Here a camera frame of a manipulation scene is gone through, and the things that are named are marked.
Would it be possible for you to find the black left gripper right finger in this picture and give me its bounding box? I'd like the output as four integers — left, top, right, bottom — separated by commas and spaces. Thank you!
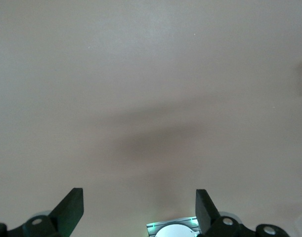
195, 189, 257, 237

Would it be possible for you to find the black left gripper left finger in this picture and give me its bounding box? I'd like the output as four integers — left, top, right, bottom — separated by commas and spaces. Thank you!
7, 188, 85, 237

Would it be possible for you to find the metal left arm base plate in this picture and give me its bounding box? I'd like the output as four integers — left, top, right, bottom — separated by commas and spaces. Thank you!
146, 216, 201, 237

